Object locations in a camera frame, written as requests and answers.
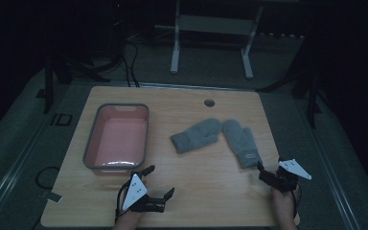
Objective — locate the grey mitten with label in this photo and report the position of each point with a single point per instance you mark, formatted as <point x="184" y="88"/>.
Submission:
<point x="242" y="143"/>

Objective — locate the black tripod stand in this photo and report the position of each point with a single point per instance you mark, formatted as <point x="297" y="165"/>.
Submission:
<point x="60" y="72"/>
<point x="310" y="86"/>

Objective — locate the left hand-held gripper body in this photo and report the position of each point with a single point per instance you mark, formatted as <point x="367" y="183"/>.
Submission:
<point x="134" y="191"/>

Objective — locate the grey round table grommet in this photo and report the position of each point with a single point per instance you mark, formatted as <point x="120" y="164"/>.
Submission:
<point x="209" y="103"/>

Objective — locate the plain grey mitten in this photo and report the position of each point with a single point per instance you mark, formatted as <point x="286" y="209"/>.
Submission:
<point x="196" y="135"/>

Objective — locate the person's left hand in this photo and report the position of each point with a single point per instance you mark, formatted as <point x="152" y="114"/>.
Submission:
<point x="128" y="221"/>

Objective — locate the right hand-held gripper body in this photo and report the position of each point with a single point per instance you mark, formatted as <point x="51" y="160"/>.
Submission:
<point x="292" y="171"/>

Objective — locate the person's right hand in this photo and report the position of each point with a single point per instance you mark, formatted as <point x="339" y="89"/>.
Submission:
<point x="284" y="207"/>

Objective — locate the grey tape piece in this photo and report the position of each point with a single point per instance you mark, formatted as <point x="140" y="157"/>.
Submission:
<point x="51" y="196"/>

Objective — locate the white metal stand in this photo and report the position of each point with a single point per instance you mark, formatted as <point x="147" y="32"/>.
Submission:
<point x="215" y="25"/>

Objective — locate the pink basin with grey rim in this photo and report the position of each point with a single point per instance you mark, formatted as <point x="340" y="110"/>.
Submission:
<point x="119" y="137"/>

